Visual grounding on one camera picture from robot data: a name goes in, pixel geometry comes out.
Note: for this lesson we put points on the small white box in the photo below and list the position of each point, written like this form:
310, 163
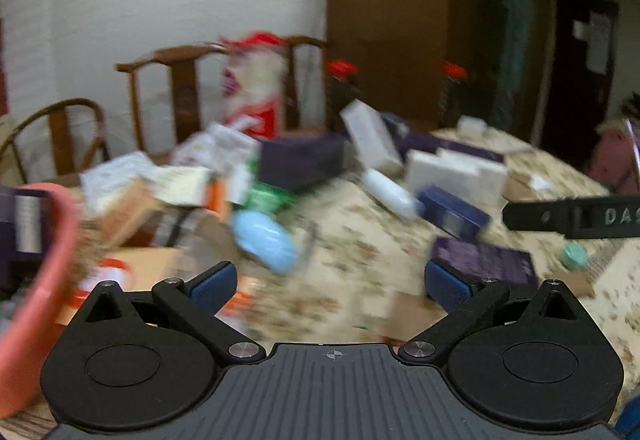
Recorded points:
472, 124

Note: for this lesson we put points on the light blue shell-shaped container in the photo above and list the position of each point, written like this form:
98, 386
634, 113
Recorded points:
265, 240

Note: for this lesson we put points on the small brown cardboard scrap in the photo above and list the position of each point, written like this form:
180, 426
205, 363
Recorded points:
582, 282

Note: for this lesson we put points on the pile of white packets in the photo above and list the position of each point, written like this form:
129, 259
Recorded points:
190, 164

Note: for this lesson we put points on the red white snack bag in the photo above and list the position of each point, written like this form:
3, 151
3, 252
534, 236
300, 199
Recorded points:
252, 84

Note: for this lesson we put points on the round-back wooden chair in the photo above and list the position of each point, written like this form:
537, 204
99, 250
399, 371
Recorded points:
60, 129

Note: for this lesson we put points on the dark purple box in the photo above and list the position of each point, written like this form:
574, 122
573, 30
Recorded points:
430, 142

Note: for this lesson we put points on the long dark blue box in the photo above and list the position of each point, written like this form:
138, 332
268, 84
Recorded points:
452, 212

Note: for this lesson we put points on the tall white box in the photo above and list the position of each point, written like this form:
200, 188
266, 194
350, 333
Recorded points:
487, 180

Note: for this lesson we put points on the large plain white box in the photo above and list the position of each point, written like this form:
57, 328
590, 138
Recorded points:
372, 134

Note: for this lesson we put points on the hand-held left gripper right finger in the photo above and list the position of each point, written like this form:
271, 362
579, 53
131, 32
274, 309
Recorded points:
447, 285

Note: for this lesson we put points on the orange and white jar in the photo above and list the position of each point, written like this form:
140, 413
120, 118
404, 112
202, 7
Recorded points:
102, 280

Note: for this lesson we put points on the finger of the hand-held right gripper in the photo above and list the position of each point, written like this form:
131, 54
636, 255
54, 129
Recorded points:
535, 216

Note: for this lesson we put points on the teal curtain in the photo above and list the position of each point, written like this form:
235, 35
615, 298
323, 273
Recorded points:
515, 24

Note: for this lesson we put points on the white box with round logo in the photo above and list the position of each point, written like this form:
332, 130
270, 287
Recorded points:
435, 169

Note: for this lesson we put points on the long purple barcode box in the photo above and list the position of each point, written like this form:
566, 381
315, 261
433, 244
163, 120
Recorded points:
20, 230

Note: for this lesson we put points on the brown cardboard piece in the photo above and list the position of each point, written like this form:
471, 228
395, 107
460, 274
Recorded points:
415, 315

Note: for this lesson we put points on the brown wooden cabinet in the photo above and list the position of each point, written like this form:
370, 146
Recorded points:
390, 9

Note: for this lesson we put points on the dark navy box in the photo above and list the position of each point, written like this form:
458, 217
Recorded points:
300, 162

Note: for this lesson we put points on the blue cloth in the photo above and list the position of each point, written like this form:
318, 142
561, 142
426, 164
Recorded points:
630, 420

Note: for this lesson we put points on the wooden yoke-back chair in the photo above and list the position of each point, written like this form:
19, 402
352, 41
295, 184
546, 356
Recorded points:
305, 79
175, 84

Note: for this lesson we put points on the purple box with white text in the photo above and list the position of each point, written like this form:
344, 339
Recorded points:
482, 262

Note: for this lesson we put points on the wide dark jar red cap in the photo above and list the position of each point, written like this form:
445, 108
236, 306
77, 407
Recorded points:
451, 92

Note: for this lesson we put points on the dark door with paper notice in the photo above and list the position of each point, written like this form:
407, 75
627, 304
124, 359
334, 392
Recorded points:
585, 94

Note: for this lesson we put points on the slim dark bottle red cap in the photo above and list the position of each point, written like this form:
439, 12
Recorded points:
342, 94

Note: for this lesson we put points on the white plastic bottle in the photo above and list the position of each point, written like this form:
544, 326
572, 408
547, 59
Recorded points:
392, 192

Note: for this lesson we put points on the green packet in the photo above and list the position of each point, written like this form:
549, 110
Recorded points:
267, 200

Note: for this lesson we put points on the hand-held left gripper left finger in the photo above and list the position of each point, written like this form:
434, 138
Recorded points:
212, 285

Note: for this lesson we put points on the pink plastic basin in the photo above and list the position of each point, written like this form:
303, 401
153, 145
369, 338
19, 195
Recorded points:
47, 295

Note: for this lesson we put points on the open brown cardboard box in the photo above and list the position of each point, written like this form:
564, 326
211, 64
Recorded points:
145, 260

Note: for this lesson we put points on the small teal round container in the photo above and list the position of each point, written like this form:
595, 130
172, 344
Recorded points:
576, 256

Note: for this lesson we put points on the floral quilted cloth desktop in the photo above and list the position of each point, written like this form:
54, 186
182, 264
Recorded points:
340, 240

